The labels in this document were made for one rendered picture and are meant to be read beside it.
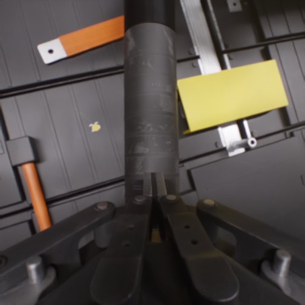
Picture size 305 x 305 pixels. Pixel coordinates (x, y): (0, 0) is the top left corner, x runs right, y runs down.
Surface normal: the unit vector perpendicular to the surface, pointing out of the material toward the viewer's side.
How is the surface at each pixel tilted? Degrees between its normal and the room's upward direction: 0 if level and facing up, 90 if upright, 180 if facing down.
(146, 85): 19
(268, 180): 0
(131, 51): 49
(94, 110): 0
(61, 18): 0
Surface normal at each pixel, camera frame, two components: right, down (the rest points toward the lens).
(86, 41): 0.20, -0.06
